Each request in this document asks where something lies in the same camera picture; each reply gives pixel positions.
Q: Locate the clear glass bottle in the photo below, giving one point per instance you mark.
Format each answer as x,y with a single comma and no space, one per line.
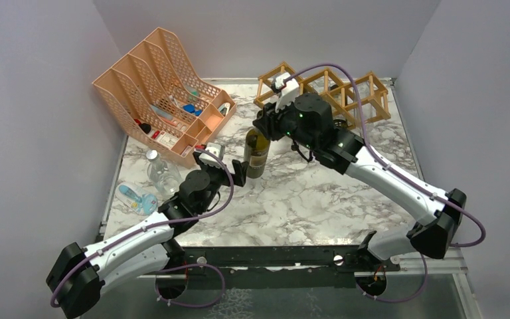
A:
369,111

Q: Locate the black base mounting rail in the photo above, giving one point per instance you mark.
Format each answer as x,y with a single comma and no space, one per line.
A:
210,268

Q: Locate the peach plastic file organizer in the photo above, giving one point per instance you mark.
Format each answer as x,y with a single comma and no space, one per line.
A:
146,89

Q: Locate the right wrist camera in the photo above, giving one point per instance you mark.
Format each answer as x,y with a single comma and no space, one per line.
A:
286,87

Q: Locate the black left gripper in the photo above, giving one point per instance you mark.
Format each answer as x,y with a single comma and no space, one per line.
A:
239,177

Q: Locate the clear bottle blue content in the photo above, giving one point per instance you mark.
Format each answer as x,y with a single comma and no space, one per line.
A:
136,198

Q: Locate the red white box in organizer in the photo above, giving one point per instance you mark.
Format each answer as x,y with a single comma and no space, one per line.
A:
165,138

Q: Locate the round clear flask silver cap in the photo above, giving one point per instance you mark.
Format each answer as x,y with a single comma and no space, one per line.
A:
163,174

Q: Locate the blue item in organizer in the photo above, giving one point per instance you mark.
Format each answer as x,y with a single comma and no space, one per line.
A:
190,108

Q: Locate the wooden lattice wine rack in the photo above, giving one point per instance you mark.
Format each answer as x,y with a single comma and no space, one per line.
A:
343,98

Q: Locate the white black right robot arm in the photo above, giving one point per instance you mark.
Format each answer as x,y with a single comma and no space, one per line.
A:
308,121

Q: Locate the green wine bottle gold label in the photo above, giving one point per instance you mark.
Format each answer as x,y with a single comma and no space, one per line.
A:
256,152

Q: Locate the dark green wine bottle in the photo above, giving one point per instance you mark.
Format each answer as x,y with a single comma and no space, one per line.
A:
339,122

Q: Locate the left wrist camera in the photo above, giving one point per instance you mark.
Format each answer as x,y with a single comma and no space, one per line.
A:
212,155

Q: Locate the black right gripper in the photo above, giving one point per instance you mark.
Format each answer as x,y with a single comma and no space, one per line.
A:
269,121

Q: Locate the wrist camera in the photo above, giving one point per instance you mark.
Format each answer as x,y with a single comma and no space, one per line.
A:
212,155
286,87

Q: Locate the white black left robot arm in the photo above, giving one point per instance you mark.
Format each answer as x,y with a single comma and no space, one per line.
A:
80,275

